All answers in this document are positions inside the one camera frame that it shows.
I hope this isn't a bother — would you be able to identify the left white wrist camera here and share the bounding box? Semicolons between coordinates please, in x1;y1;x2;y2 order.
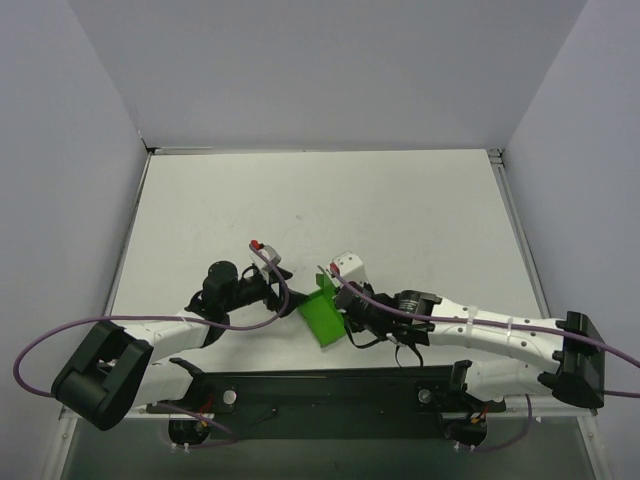
249;240;281;284

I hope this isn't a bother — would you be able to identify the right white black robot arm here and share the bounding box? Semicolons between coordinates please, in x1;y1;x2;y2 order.
333;282;605;409

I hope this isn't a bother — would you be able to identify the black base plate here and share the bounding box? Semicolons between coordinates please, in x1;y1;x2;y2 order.
168;361;506;447

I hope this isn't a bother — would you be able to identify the aluminium frame rail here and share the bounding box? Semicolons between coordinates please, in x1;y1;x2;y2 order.
486;149;551;318

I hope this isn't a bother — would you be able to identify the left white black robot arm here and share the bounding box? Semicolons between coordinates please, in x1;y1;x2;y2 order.
51;259;307;431

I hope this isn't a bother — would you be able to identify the green paper box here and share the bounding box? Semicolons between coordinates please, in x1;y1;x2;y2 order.
297;272;347;349

